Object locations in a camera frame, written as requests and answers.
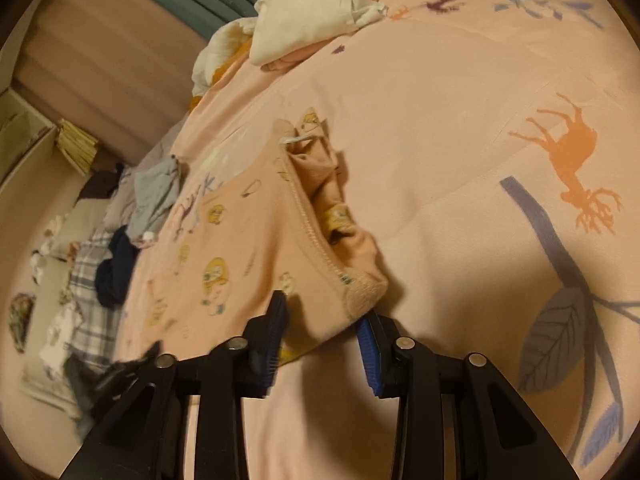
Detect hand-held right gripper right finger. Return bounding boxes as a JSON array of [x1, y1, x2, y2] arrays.
[[355, 310, 568, 480]]

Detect orange printed baby shirt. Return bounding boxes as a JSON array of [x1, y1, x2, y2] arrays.
[[120, 110, 391, 361]]

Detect pink printed blanket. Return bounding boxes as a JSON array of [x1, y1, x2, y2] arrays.
[[115, 0, 640, 480]]

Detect colourful crocheted cushion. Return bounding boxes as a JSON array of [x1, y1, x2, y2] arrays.
[[7, 294, 38, 356]]

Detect white shelf cabinet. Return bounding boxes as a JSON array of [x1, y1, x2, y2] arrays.
[[0, 87, 58, 201]]

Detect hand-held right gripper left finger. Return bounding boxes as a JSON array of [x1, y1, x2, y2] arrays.
[[60, 290, 290, 480]]

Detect dark brown cloth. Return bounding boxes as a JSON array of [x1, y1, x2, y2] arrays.
[[80, 170, 126, 201]]

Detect grey cloth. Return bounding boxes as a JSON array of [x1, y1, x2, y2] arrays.
[[127, 157, 181, 241]]

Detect stack of white folded clothes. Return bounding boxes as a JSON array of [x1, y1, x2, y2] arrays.
[[250, 0, 391, 72]]

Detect plaid quilt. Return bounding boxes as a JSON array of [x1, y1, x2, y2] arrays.
[[30, 230, 131, 361]]

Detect beige pillow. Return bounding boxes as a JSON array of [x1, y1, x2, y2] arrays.
[[50, 197, 121, 261]]

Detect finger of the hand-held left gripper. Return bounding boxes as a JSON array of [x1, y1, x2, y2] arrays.
[[75, 341, 162, 411]]

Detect small stuffed toys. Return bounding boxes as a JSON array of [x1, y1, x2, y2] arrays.
[[30, 215, 71, 283]]

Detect dark navy cloth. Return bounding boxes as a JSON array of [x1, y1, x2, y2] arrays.
[[95, 225, 141, 308]]

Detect beige curtain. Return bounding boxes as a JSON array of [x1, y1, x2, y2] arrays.
[[12, 0, 211, 166]]

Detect white goose plush toy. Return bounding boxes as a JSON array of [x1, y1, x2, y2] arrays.
[[189, 17, 261, 111]]

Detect white small clothes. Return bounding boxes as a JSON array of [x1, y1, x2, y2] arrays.
[[37, 305, 86, 376]]

